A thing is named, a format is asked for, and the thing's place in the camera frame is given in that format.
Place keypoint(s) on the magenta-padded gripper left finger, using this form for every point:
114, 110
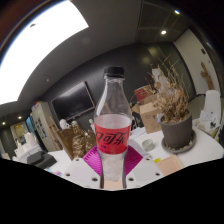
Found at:
76, 170

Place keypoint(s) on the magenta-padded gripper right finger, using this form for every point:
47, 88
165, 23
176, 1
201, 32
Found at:
148, 170

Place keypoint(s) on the clear red-labelled drink bottle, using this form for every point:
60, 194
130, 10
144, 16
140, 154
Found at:
112, 133

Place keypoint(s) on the yellow tape piece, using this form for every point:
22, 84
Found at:
157, 160

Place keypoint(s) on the brown kraft paper mat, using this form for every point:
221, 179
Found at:
170, 165

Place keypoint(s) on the small grey cup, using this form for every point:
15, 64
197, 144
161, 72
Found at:
148, 145

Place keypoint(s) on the golden sculpture on wooden board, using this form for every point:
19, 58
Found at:
78, 143

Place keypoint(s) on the black box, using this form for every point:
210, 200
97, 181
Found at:
43, 160

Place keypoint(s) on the wooden easel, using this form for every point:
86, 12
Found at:
55, 133

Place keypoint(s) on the white plaster bust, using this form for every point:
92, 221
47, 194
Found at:
64, 124
91, 125

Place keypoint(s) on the dried plant in grey pot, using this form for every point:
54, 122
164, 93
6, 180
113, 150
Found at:
176, 131

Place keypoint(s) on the brown cardboard box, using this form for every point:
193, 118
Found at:
150, 118

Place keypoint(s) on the grey plant saucer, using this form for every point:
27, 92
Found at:
192, 141

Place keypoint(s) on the white shelf unit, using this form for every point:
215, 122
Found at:
41, 123

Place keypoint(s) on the red box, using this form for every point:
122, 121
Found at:
141, 93

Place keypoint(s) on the loose white paper sheets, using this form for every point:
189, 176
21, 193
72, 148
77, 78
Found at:
209, 120

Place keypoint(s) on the white plastic chair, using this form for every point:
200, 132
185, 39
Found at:
212, 101

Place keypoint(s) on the long ceiling light panel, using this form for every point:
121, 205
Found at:
33, 50

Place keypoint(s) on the round ceiling spotlights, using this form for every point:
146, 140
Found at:
163, 32

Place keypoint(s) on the black wall screen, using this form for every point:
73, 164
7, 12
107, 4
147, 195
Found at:
73, 101

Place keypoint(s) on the wooden wall figure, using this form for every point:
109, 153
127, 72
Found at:
207, 75

